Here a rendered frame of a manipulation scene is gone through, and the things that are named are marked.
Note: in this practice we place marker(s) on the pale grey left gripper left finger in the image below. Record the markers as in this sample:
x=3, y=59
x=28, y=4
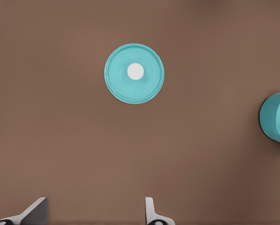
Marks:
x=34, y=212

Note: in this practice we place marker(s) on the teal pot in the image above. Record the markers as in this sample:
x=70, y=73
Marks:
x=274, y=117

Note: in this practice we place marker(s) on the teal pot lid white knob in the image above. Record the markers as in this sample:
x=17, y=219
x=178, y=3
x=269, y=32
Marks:
x=134, y=73

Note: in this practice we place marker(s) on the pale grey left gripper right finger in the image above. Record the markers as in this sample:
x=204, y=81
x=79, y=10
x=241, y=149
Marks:
x=150, y=211

